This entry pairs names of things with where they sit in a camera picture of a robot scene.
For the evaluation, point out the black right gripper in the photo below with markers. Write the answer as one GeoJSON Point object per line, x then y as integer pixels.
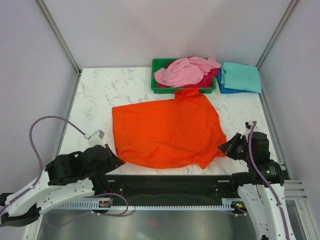
{"type": "Point", "coordinates": [228, 147]}

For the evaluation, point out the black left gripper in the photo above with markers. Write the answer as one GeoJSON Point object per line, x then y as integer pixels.
{"type": "Point", "coordinates": [114, 162]}

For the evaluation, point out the orange t shirt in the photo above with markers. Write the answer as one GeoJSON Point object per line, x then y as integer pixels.
{"type": "Point", "coordinates": [166, 134]}

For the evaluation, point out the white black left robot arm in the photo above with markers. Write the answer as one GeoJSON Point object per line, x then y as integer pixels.
{"type": "Point", "coordinates": [67, 178]}

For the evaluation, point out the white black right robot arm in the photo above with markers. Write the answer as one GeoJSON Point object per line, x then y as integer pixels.
{"type": "Point", "coordinates": [261, 188]}

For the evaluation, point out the blue folded t shirt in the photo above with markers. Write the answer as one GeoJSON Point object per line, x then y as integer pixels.
{"type": "Point", "coordinates": [224, 90]}

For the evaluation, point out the teal folded t shirt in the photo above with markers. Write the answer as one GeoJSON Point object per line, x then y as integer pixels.
{"type": "Point", "coordinates": [242, 77]}

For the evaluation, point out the pink t shirt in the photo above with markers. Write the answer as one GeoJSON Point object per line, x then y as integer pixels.
{"type": "Point", "coordinates": [204, 64]}

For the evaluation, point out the green plastic bin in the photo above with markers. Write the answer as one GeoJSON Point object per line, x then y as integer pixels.
{"type": "Point", "coordinates": [206, 86]}

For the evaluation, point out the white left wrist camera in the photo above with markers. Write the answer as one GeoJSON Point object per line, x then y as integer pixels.
{"type": "Point", "coordinates": [96, 138]}

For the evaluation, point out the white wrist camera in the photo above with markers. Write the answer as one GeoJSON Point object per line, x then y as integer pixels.
{"type": "Point", "coordinates": [96, 138]}
{"type": "Point", "coordinates": [248, 127]}

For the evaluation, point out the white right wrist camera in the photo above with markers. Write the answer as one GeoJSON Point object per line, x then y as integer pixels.
{"type": "Point", "coordinates": [248, 127]}

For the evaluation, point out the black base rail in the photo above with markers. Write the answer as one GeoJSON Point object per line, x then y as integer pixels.
{"type": "Point", "coordinates": [171, 189]}

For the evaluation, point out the white slotted cable duct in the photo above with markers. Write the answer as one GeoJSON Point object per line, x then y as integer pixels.
{"type": "Point", "coordinates": [98, 205]}

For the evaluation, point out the right aluminium frame post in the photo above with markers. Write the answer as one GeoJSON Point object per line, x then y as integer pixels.
{"type": "Point", "coordinates": [277, 31]}

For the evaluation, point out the aluminium frame post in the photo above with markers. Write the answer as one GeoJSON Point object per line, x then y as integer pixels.
{"type": "Point", "coordinates": [277, 31]}
{"type": "Point", "coordinates": [58, 35]}

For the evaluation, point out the left aluminium frame post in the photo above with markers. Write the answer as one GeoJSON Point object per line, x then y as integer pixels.
{"type": "Point", "coordinates": [58, 35]}

